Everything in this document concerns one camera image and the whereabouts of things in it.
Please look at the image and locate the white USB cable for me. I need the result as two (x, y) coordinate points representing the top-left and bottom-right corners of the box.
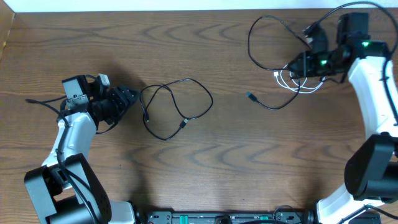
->
(273, 64), (326, 95)

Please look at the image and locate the right camera black cable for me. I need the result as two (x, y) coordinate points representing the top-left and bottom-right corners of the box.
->
(306, 0), (398, 125)

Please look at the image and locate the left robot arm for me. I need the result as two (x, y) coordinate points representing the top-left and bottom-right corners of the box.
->
(24, 74), (139, 223)

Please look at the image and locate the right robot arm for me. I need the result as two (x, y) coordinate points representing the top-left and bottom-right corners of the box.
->
(287, 12), (397, 223)

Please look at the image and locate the left camera black cable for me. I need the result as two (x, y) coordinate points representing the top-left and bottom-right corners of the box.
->
(25, 95), (97, 224)

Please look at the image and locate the camera black cable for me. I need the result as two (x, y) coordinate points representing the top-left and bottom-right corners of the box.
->
(25, 95), (97, 224)
(306, 0), (398, 125)

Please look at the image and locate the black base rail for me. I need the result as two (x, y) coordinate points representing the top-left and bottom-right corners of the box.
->
(136, 206), (319, 224)

